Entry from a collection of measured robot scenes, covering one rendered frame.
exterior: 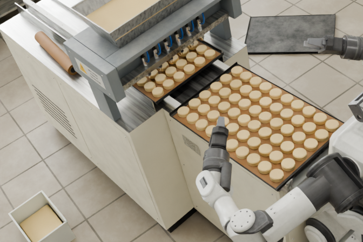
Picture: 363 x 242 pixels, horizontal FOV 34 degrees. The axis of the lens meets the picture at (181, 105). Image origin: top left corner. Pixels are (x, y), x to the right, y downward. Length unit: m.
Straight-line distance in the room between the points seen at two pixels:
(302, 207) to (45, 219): 1.99
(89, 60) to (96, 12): 0.22
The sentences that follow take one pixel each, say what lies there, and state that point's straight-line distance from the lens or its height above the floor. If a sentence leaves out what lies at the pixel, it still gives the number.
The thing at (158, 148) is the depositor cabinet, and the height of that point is 0.64.
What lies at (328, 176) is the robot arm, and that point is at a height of 1.24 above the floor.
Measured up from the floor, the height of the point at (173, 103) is 0.90.
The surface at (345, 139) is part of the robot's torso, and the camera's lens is 1.81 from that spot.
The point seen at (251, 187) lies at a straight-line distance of 2.36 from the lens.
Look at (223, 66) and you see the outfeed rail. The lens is 2.61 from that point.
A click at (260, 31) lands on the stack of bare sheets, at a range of 4.21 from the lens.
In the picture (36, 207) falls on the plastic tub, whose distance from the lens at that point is 3.47.
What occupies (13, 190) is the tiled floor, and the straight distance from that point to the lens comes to 3.73.
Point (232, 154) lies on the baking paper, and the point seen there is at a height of 0.90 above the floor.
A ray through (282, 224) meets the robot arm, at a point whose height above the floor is 1.18.
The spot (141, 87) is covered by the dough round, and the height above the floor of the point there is 0.90.
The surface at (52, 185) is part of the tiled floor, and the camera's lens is 3.64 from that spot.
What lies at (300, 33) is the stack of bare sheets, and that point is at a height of 0.02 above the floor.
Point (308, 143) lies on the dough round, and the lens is 2.22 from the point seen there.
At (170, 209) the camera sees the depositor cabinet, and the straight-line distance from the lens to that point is 3.01.
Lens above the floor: 2.60
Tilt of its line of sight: 43 degrees down
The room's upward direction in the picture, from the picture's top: 16 degrees counter-clockwise
